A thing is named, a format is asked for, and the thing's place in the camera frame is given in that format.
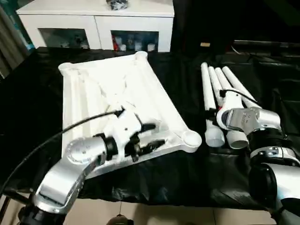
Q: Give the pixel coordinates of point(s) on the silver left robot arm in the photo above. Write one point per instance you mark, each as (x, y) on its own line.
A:
(58, 175)

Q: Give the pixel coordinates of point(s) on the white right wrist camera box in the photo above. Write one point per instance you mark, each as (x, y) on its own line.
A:
(230, 100)

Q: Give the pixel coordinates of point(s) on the white plastic table leg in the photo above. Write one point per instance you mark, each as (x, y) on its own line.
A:
(236, 84)
(214, 82)
(207, 93)
(222, 79)

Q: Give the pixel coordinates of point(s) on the white plastic table top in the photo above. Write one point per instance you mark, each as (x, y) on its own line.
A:
(93, 93)

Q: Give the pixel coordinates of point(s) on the dark robot body part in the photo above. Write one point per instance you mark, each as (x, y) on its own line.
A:
(119, 220)

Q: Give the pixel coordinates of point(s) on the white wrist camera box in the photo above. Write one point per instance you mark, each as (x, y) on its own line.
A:
(122, 126)
(230, 100)

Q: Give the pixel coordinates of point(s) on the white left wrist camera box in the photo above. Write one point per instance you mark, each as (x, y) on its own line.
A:
(122, 126)

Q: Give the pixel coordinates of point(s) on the black work mat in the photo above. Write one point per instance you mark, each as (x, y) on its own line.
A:
(35, 105)

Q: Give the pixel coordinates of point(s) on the red bottle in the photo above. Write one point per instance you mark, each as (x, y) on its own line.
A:
(116, 43)

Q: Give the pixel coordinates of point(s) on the beige curtain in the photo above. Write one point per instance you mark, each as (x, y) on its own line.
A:
(11, 47)

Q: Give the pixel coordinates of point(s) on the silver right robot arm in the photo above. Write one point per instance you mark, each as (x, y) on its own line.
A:
(262, 117)

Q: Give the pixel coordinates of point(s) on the white cabinet with glass doors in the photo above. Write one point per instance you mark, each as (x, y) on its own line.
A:
(70, 21)

